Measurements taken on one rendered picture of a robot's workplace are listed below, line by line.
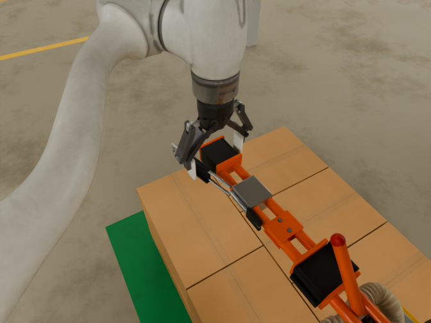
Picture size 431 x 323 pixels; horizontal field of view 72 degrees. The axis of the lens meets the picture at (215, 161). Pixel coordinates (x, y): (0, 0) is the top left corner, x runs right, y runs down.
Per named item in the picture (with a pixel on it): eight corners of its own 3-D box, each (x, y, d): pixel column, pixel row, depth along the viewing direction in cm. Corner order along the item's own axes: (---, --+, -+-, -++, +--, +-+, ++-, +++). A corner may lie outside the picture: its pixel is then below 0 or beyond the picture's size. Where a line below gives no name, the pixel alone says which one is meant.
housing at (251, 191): (271, 205, 69) (274, 193, 66) (248, 219, 67) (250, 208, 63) (253, 184, 73) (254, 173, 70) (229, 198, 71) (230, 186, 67)
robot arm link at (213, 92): (250, 70, 54) (247, 98, 58) (221, 49, 59) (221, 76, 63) (208, 87, 50) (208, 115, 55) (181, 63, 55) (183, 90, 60)
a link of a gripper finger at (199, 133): (219, 124, 62) (215, 122, 61) (191, 165, 66) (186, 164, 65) (209, 114, 65) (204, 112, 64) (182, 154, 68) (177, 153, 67)
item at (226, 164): (241, 167, 76) (242, 154, 73) (217, 180, 74) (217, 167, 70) (222, 148, 81) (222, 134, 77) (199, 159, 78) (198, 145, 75)
